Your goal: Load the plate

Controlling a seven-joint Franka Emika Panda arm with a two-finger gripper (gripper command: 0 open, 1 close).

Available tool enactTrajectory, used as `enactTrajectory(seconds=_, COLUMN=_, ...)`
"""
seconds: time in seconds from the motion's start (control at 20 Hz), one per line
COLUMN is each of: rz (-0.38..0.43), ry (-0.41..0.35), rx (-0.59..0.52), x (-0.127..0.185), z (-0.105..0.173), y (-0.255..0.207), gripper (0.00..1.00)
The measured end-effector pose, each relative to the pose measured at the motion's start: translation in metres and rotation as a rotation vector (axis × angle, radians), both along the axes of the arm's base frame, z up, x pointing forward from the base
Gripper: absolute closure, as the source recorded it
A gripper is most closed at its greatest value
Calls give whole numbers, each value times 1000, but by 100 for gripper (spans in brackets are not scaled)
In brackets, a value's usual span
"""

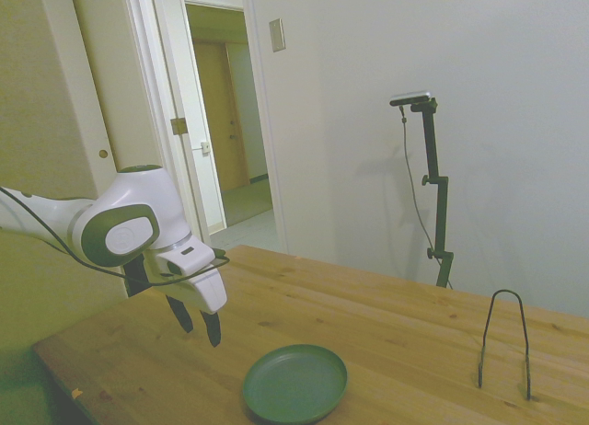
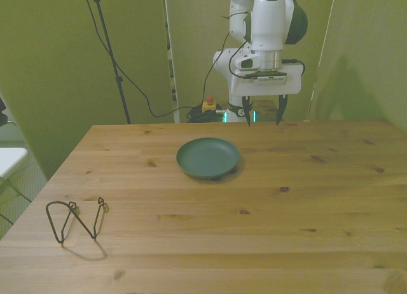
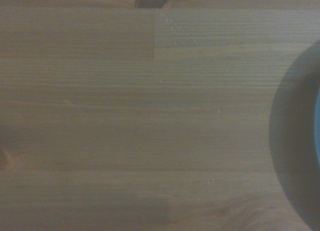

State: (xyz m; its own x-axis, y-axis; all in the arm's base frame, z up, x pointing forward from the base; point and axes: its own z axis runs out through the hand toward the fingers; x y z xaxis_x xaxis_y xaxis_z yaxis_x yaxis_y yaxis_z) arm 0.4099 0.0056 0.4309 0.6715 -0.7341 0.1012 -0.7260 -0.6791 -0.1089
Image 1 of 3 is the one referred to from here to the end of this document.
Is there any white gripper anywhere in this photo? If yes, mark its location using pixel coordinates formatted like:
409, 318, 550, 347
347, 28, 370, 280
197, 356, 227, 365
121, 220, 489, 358
158, 267, 229, 349

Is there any green round plate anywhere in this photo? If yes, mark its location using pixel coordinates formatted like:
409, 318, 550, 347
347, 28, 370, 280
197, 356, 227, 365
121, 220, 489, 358
242, 343, 350, 424

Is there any black box heater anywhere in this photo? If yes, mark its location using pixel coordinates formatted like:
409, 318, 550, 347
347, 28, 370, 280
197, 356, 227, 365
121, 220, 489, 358
122, 258, 154, 299

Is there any brown wooden hallway door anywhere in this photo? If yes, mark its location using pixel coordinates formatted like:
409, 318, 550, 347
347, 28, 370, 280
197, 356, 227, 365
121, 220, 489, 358
192, 39, 252, 192

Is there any cream open door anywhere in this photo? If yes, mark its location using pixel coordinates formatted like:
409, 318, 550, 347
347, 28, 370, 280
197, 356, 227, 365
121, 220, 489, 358
72, 0, 163, 173

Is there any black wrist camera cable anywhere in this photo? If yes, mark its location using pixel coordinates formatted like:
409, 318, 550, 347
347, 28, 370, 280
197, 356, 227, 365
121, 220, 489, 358
0, 185, 231, 286

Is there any white door frame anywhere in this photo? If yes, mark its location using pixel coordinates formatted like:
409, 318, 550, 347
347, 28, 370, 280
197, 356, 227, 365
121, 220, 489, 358
121, 0, 290, 259

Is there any black jointed camera stand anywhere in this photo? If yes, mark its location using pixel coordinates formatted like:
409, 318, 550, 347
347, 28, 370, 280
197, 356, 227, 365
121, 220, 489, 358
409, 98, 455, 289

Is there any grey camera cable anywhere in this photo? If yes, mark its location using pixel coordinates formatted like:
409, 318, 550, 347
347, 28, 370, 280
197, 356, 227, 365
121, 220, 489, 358
398, 105, 438, 257

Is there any black wire plate rack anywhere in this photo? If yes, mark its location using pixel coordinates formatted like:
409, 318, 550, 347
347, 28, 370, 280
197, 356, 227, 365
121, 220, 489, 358
476, 289, 533, 402

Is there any beige wall switch plate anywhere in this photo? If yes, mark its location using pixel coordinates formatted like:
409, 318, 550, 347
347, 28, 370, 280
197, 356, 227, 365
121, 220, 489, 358
268, 17, 287, 53

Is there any grey camera on stand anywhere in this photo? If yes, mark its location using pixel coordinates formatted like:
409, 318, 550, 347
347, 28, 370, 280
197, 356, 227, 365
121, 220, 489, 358
389, 89, 433, 108

